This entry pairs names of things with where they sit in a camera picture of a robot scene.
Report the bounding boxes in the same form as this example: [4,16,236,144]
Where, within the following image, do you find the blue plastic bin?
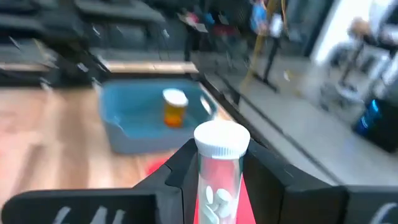
[98,77,218,155]

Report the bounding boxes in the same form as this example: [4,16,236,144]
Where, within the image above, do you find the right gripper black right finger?
[242,139,398,224]

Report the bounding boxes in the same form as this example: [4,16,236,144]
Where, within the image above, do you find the small bottle white pills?
[193,119,251,224]

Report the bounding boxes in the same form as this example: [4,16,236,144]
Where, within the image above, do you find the large orange pill bottle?
[162,88,189,128]

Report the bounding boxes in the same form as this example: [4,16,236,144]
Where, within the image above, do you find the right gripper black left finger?
[1,138,200,224]

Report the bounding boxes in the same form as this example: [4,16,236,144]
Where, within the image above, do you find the black aluminium frame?
[93,71,343,187]

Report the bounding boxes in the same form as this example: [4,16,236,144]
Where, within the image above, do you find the red plastic bin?
[144,155,257,224]

